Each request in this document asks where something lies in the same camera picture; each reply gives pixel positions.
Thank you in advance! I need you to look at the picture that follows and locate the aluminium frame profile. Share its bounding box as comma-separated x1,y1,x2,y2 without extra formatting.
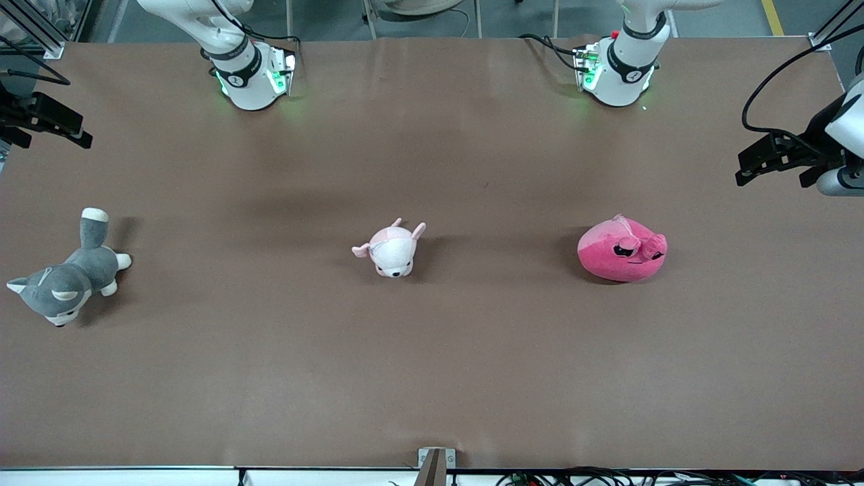
0,0,66,60
809,0,864,52

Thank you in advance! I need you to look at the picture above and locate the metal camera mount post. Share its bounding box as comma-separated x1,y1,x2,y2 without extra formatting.
416,447,457,486

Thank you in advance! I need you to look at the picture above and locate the small pale pink plush dog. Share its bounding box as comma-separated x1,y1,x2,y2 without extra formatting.
351,217,427,279

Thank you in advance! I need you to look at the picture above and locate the hot pink round plush toy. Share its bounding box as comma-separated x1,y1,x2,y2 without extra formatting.
577,214,669,283

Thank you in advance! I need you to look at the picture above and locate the beige round stand base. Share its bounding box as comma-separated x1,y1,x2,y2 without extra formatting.
375,0,468,17

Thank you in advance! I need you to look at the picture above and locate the grey and white husky plush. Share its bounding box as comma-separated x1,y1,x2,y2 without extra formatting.
6,207,133,328

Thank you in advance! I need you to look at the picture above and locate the tangled black cable bundle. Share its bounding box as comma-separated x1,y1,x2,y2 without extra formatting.
495,467,864,486

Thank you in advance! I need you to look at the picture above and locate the black left arm base cable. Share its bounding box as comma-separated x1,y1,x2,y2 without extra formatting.
518,32,591,74

